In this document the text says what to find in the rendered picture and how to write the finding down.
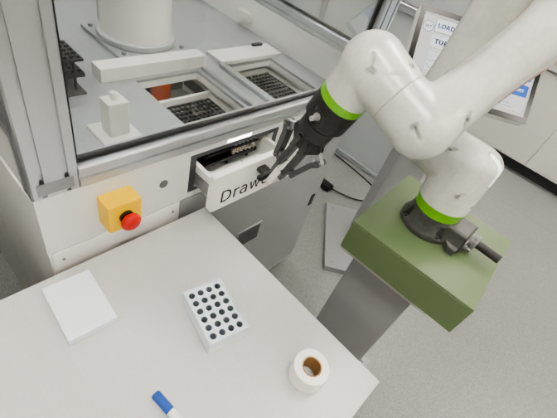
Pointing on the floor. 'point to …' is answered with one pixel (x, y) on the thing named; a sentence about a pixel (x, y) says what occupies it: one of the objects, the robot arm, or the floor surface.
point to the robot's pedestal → (361, 308)
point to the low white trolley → (172, 340)
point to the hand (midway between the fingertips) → (277, 173)
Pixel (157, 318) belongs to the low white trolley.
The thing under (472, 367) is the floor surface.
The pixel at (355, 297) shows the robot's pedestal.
